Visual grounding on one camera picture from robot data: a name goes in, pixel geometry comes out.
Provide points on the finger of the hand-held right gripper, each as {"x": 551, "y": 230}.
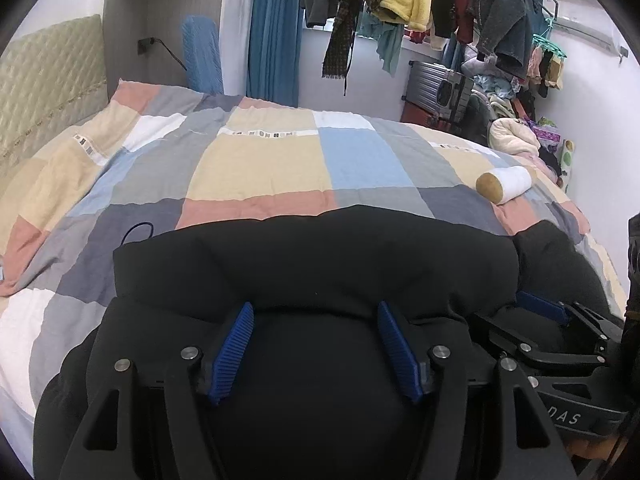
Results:
{"x": 542, "y": 305}
{"x": 525, "y": 347}

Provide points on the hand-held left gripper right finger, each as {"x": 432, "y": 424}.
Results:
{"x": 400, "y": 355}

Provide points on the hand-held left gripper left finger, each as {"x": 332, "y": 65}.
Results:
{"x": 230, "y": 355}

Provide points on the black puffer jacket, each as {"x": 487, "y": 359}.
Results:
{"x": 320, "y": 270}

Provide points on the pile of clothes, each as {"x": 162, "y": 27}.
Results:
{"x": 492, "y": 95}

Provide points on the white and tan roll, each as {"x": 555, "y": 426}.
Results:
{"x": 505, "y": 185}

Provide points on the pink cloth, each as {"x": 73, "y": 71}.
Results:
{"x": 547, "y": 165}

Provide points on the white dotted board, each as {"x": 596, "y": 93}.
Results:
{"x": 567, "y": 162}

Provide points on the cream fleece blanket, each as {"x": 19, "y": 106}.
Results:
{"x": 512, "y": 140}

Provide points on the purple patterned bag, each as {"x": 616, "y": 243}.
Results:
{"x": 546, "y": 135}

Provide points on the patchwork bed quilt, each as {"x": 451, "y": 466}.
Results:
{"x": 260, "y": 165}

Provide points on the silver suitcase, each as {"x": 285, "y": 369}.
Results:
{"x": 430, "y": 87}

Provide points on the green clip sock hanger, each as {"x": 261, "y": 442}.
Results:
{"x": 547, "y": 60}

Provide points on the white air conditioner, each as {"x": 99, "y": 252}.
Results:
{"x": 587, "y": 32}

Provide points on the grey denim jacket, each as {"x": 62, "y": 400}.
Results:
{"x": 505, "y": 20}

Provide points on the dark red garment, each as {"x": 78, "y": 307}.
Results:
{"x": 465, "y": 15}

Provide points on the teal hanging cloth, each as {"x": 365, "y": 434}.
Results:
{"x": 387, "y": 45}

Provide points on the blue curtain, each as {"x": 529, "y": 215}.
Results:
{"x": 275, "y": 45}

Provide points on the brown houndstooth scarf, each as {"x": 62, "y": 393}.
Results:
{"x": 345, "y": 30}

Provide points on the cream quilted headboard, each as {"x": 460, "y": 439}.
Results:
{"x": 50, "y": 75}

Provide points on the black wall socket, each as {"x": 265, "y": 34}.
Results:
{"x": 145, "y": 46}

